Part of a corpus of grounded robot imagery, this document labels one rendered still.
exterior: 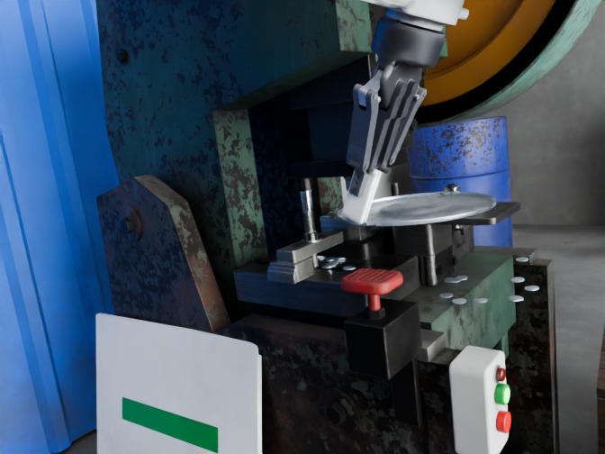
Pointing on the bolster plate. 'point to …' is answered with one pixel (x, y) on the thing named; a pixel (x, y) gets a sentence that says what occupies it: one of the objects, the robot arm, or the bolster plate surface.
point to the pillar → (307, 204)
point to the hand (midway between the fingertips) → (361, 194)
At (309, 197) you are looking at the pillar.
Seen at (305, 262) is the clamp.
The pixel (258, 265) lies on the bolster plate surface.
